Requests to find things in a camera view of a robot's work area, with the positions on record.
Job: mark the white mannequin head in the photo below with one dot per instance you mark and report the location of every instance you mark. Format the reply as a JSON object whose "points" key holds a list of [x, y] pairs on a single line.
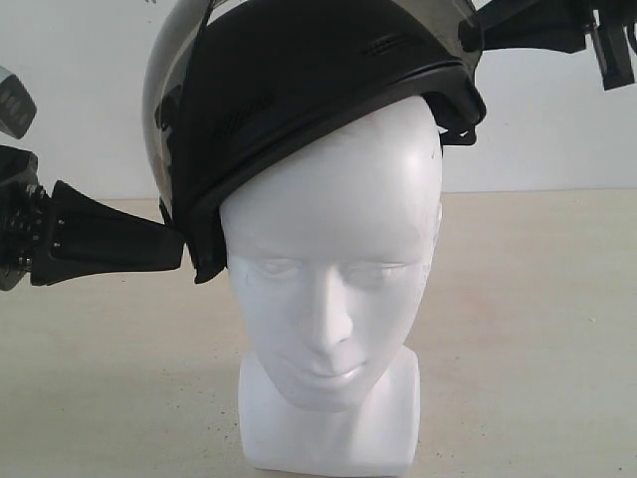
{"points": [[329, 252]]}

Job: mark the black helmet with tinted visor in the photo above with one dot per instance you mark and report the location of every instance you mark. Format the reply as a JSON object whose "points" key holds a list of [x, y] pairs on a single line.
{"points": [[233, 87]]}

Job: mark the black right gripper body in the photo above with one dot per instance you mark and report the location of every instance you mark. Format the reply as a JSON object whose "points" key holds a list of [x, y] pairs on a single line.
{"points": [[612, 30]]}

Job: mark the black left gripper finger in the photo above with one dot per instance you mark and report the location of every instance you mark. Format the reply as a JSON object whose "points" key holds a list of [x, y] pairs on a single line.
{"points": [[83, 237]]}

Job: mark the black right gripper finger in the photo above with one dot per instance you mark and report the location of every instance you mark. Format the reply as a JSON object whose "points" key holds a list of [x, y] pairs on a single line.
{"points": [[558, 26]]}

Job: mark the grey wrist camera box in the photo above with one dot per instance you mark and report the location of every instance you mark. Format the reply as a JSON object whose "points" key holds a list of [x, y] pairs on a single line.
{"points": [[17, 108]]}

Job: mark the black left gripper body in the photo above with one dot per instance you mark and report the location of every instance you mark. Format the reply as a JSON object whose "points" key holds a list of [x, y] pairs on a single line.
{"points": [[25, 218]]}

